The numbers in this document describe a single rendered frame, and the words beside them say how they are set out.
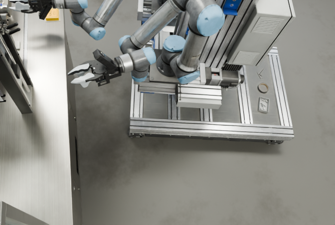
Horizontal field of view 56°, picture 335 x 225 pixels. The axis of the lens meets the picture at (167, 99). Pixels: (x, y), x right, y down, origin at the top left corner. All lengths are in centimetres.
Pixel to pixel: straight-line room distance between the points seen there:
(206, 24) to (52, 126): 85
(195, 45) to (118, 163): 130
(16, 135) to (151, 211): 117
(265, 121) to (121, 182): 120
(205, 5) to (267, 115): 151
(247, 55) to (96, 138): 128
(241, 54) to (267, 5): 35
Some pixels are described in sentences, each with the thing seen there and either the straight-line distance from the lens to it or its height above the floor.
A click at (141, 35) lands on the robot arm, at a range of 143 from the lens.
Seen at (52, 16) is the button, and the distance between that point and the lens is 190.
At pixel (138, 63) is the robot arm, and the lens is 132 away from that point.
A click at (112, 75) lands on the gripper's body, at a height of 119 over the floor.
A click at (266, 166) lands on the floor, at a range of 269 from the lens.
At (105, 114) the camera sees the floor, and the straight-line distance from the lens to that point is 256.
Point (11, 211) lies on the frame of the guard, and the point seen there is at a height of 153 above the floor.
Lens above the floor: 234
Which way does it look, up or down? 62 degrees down
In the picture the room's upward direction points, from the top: 18 degrees clockwise
